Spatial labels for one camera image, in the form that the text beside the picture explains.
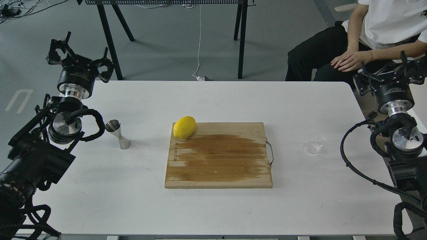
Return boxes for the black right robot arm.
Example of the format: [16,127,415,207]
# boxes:
[340,51,427,240]

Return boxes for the person's hand on lap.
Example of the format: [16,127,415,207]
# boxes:
[331,51,373,72]

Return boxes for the white hanging cable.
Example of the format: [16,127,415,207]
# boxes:
[192,4,212,81]

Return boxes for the wooden cutting board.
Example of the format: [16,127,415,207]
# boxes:
[164,122,273,189]

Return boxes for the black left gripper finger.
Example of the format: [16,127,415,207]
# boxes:
[46,31,75,66]
[93,47,114,83]

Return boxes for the clear glass cup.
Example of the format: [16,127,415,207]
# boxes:
[304,133,326,154]

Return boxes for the seated person in white shirt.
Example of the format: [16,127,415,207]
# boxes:
[285,0,427,89]

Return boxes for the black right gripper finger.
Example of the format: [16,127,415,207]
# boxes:
[392,51,426,85]
[353,61,384,96]

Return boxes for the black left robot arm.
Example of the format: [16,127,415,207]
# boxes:
[0,32,114,240]

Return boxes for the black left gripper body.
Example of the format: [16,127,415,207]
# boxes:
[57,65,99,100]

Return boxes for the yellow lemon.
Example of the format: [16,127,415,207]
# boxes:
[173,116,196,140]

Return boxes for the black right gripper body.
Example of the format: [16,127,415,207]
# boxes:
[370,75,415,116]

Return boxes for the black cables on floor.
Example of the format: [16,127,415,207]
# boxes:
[0,0,69,24]

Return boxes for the black metal frame table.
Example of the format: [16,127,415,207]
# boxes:
[85,0,255,80]

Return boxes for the steel double jigger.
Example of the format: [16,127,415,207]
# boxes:
[105,119,131,149]

